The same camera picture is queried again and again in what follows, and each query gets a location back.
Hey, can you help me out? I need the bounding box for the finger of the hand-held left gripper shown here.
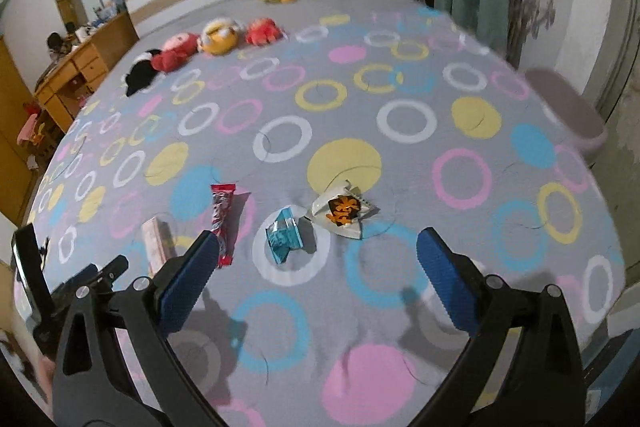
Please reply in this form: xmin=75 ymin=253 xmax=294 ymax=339
xmin=97 ymin=256 xmax=130 ymax=282
xmin=49 ymin=263 xmax=103 ymax=305

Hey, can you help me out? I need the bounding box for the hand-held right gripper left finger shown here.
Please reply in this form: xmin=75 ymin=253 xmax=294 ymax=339
xmin=52 ymin=230 xmax=223 ymax=427

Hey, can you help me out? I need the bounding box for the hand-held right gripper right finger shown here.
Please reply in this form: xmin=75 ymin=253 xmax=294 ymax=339
xmin=410 ymin=227 xmax=587 ymax=427

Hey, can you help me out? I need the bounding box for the red and white small box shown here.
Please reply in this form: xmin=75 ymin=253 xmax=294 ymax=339
xmin=141 ymin=216 xmax=179 ymax=279

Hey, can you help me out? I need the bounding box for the red candy wrapper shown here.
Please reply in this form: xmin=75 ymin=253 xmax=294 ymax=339
xmin=210 ymin=183 xmax=238 ymax=269

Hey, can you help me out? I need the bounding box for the blue foil wrapper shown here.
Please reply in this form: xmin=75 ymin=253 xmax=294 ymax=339
xmin=265 ymin=207 xmax=305 ymax=265

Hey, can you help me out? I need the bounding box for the white and orange snack packet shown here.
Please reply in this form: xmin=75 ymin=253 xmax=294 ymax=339
xmin=309 ymin=180 xmax=382 ymax=241

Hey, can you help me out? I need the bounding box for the pink cloth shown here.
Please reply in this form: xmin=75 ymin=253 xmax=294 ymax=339
xmin=17 ymin=113 xmax=47 ymax=146

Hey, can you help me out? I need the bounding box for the yellow wooden wardrobe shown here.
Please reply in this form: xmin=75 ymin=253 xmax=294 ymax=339
xmin=0 ymin=37 xmax=47 ymax=226

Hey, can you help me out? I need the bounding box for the blue cardboard box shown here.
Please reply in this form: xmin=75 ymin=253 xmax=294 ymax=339
xmin=582 ymin=329 xmax=637 ymax=414

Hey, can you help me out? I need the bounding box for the black and white plush toy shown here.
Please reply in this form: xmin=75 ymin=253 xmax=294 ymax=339
xmin=122 ymin=49 xmax=167 ymax=98

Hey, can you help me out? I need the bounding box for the wooden desk with drawers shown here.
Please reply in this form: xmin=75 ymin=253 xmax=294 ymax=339
xmin=34 ymin=9 xmax=140 ymax=134

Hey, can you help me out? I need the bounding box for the red round plush toy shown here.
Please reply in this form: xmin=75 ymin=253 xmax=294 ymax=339
xmin=151 ymin=32 xmax=202 ymax=73

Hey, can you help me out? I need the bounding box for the yellow bee plush toy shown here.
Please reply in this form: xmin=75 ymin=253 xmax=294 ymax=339
xmin=198 ymin=19 xmax=247 ymax=57

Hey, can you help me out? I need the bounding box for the red octopus plush toy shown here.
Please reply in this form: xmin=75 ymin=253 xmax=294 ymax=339
xmin=244 ymin=17 xmax=288 ymax=48

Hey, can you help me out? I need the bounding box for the bunch of clothes hangers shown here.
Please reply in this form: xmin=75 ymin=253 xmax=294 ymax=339
xmin=507 ymin=0 xmax=557 ymax=58

